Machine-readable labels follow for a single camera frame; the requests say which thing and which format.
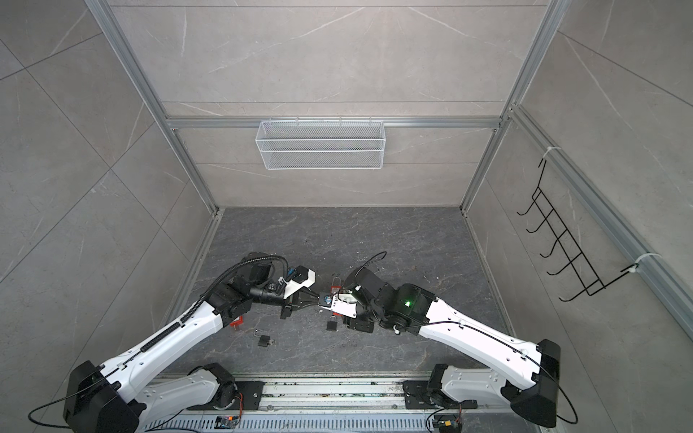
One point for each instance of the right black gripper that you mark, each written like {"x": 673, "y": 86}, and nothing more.
{"x": 358, "y": 325}

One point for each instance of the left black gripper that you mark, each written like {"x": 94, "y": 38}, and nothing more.
{"x": 305, "y": 300}

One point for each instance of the red padlock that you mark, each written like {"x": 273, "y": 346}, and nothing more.
{"x": 237, "y": 322}
{"x": 336, "y": 285}

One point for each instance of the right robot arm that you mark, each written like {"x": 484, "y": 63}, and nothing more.
{"x": 520, "y": 374}

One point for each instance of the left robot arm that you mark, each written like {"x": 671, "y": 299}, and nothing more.
{"x": 117, "y": 395}

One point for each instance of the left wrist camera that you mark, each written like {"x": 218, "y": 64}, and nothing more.
{"x": 300, "y": 278}

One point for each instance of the aluminium mounting rail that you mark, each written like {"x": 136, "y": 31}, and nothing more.
{"x": 336, "y": 393}

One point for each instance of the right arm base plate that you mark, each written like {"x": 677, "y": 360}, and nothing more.
{"x": 419, "y": 394}

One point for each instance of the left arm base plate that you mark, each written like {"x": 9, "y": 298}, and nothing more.
{"x": 245, "y": 395}

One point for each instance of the white wire mesh basket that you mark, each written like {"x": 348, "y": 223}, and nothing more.
{"x": 321, "y": 145}

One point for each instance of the white slotted cable duct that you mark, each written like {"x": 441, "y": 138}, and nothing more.
{"x": 353, "y": 422}

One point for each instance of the black wire hook rack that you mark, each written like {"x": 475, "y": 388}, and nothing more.
{"x": 566, "y": 244}

